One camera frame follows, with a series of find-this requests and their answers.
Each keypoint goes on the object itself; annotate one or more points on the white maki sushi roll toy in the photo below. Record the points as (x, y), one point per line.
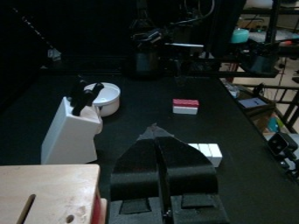
(210, 151)

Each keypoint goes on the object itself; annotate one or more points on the teal cylinder container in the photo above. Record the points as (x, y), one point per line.
(239, 35)

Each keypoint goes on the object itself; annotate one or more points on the red and white salmon sushi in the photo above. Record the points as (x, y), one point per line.
(186, 106)

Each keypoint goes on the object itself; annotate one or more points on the dark tablet with bright screen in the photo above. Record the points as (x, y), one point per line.
(253, 102)

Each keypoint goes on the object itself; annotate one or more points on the clear plastic bottle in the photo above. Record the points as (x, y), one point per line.
(233, 89)

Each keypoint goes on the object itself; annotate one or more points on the black round tub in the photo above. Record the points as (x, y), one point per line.
(263, 62)

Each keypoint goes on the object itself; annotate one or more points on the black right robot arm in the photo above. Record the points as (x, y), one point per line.
(150, 61)

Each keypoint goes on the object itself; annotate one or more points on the wooden toy box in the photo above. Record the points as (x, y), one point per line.
(47, 192)

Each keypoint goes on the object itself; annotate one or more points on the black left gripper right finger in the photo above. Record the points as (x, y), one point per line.
(191, 172)

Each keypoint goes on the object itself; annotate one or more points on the black metal shelf rack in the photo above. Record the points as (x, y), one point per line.
(273, 26)

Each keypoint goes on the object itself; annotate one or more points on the black camera box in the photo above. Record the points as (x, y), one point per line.
(281, 143)

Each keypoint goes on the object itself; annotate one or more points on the white wooden knife block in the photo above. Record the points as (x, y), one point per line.
(70, 137)

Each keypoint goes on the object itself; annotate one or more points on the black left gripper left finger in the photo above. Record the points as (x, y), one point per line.
(137, 169)

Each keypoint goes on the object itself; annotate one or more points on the black cloth backdrop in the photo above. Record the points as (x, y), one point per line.
(78, 29)

